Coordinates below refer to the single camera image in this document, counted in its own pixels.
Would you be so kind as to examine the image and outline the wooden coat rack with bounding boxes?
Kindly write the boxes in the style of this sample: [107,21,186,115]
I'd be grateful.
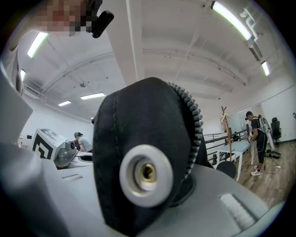
[220,106,234,162]

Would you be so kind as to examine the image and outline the white ceiling pipes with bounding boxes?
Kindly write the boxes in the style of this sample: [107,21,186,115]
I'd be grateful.
[239,8,259,39]

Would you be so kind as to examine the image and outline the black round floor object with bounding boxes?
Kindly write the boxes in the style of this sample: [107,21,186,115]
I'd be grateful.
[265,149,281,159]

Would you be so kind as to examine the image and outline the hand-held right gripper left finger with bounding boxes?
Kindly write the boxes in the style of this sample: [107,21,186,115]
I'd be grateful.
[0,62,109,237]

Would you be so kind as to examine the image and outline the white table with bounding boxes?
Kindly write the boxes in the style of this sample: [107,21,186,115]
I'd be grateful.
[216,140,255,181]

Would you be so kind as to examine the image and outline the ceiling air conditioner unit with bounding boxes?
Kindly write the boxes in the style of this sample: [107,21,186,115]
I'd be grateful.
[246,38,264,62]

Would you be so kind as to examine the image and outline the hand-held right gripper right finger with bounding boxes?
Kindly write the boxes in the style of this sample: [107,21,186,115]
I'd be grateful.
[148,164,285,237]

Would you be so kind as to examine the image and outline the black metal railing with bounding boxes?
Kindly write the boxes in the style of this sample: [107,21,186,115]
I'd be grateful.
[203,129,250,167]

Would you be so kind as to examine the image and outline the black head-worn camera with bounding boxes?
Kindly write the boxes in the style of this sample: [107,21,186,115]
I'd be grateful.
[86,0,115,39]

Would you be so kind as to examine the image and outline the black round chair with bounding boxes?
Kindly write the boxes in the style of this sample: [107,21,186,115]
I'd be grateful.
[216,161,237,180]

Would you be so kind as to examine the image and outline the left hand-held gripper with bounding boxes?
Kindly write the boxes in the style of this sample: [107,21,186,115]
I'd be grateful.
[31,128,93,168]

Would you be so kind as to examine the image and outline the black zippered clothing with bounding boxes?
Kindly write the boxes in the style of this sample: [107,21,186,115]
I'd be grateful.
[91,77,215,236]

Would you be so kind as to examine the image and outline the black office chair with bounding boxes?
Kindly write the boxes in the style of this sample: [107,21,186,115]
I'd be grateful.
[270,117,282,145]

